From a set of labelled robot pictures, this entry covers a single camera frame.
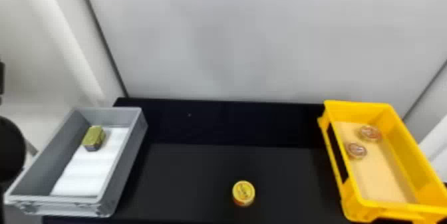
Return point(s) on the yellow can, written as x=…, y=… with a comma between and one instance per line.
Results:
x=356, y=149
x=369, y=132
x=243, y=192

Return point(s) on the white foam pad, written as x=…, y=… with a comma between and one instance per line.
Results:
x=92, y=169

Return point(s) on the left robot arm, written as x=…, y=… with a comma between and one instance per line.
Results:
x=9, y=152

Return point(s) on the yellow crate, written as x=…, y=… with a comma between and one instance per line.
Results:
x=415, y=148

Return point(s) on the grey crate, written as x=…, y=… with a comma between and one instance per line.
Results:
x=45, y=169

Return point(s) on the green tin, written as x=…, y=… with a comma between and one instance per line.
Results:
x=93, y=137

